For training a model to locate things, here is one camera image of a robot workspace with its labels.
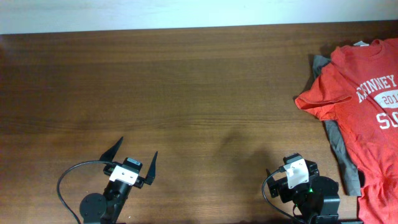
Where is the red printed t-shirt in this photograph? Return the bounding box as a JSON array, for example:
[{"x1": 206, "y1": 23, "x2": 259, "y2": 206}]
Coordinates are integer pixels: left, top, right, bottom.
[{"x1": 295, "y1": 39, "x2": 397, "y2": 223}]

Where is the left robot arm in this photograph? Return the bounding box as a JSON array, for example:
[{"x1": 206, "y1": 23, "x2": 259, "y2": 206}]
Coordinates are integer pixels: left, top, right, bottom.
[{"x1": 80, "y1": 138, "x2": 158, "y2": 224}]

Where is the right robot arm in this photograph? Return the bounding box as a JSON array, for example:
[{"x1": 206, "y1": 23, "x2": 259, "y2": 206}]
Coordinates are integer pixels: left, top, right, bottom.
[{"x1": 261, "y1": 153, "x2": 340, "y2": 224}]

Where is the grey garment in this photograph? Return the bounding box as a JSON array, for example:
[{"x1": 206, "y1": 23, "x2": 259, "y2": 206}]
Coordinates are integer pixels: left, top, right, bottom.
[{"x1": 312, "y1": 55, "x2": 363, "y2": 197}]

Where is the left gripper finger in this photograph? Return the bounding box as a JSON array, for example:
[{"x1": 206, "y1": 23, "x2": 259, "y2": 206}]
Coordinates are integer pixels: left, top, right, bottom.
[
  {"x1": 100, "y1": 136, "x2": 124, "y2": 162},
  {"x1": 144, "y1": 151, "x2": 158, "y2": 185}
]

